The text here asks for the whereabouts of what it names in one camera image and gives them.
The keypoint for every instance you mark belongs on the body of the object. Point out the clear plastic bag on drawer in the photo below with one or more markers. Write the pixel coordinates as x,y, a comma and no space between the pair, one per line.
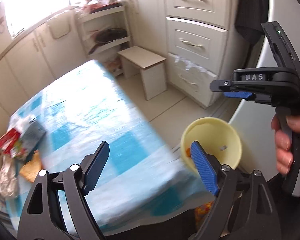
188,64

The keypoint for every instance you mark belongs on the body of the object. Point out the colourful slipper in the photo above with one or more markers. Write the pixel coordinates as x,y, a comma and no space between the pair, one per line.
201,212

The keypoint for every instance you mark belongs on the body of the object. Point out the red snack wrapper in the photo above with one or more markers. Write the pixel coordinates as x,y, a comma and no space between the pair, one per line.
8,140

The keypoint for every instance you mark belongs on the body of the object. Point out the blue checkered tablecloth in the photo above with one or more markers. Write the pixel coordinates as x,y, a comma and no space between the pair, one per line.
143,181

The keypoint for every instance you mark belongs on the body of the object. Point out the small white wooden stool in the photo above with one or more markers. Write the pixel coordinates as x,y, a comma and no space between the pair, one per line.
151,67

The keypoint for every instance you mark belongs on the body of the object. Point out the grey milk carton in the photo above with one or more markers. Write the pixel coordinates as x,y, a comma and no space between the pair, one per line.
32,136

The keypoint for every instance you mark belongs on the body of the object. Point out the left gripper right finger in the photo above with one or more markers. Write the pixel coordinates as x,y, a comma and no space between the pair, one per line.
206,171

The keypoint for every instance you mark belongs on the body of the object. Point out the silver foil wrapper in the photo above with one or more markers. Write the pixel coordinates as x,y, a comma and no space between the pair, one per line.
8,178

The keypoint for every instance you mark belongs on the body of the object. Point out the orange snack bag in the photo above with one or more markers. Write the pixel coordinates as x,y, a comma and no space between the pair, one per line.
30,170

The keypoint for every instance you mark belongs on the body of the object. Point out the black hanging towel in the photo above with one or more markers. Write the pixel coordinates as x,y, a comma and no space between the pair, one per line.
250,15

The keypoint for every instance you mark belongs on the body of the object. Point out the person's right hand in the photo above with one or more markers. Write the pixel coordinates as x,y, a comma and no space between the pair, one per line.
283,143

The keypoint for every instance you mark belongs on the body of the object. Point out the white shelf rack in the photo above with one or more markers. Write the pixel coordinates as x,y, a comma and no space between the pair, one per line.
92,20

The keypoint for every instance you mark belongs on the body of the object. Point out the yellow plastic trash bucket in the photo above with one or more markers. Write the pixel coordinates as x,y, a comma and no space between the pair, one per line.
216,137

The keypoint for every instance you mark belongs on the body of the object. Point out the black frying pan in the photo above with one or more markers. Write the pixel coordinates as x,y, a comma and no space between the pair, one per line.
106,36

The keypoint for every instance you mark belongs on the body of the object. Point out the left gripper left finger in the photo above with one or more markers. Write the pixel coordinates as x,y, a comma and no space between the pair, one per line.
92,167

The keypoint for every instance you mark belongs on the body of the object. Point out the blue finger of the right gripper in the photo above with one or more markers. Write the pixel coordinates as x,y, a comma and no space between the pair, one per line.
239,95

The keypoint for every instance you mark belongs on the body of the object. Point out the white drawer cabinet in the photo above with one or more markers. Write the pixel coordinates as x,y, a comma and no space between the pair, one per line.
203,31

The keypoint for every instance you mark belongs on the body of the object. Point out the white lower kitchen cabinets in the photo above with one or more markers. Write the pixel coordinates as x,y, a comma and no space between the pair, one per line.
35,60

